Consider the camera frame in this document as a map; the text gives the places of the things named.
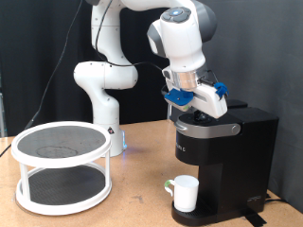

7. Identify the grey metal pole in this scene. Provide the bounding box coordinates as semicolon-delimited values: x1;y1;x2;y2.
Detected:
166;102;174;121

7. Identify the grey frame post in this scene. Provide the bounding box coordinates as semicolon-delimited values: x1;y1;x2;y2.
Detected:
0;72;7;137

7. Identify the black Keurig coffee machine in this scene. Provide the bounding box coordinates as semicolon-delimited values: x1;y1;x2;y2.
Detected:
170;99;280;227

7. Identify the white two-tier turntable stand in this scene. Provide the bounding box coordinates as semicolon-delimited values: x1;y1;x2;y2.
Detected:
10;121;114;217

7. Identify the grey backdrop panel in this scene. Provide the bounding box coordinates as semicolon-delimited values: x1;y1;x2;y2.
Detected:
171;0;303;214

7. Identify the blue cable clip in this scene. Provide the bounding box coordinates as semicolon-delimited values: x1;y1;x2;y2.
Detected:
213;82;230;98

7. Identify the white mug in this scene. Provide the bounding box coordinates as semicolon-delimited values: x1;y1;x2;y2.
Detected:
164;174;200;213

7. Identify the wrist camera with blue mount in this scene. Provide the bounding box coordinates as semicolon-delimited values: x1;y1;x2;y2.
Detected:
163;88;195;112

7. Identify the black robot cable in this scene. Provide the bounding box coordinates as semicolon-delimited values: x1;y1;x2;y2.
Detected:
0;0;171;158

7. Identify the black power cable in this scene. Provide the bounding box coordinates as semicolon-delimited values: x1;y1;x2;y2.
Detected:
264;192;288;204

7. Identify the black backdrop curtain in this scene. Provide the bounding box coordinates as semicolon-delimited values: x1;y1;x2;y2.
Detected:
0;0;175;137

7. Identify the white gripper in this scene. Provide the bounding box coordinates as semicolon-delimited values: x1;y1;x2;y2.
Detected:
188;83;229;123

